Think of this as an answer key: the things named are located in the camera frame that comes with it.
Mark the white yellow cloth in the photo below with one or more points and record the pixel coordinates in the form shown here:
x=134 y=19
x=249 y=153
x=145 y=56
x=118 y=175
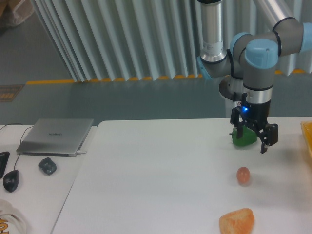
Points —
x=11 y=219

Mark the white corrugated partition screen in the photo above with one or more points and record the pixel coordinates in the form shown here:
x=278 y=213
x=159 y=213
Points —
x=141 y=39

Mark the black keyboard corner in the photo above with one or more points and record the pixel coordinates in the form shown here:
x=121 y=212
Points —
x=4 y=156

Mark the clear bag with items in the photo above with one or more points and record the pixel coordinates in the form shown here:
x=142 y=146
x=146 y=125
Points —
x=14 y=12

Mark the green bell pepper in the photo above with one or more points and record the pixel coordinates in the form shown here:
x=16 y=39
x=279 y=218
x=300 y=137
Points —
x=249 y=137

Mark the silver closed laptop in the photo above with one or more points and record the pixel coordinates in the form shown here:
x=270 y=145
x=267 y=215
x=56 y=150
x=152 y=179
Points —
x=56 y=137

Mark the triangular orange bread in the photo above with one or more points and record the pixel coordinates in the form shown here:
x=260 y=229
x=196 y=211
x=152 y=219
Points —
x=237 y=222

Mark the black computer mouse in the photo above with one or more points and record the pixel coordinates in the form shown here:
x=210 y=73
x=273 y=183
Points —
x=11 y=181

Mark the brown floor sign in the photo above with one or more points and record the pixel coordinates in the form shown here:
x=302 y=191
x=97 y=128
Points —
x=9 y=92

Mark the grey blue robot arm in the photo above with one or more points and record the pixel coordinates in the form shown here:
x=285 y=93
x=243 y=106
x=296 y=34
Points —
x=248 y=66

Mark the brown egg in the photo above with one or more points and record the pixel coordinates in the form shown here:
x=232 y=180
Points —
x=243 y=176

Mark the yellow plastic basket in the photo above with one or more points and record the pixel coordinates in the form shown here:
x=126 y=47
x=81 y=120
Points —
x=306 y=127

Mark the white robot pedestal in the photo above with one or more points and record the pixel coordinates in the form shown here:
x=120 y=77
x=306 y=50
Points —
x=231 y=89

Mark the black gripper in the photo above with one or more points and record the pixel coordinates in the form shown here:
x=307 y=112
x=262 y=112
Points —
x=255 y=115

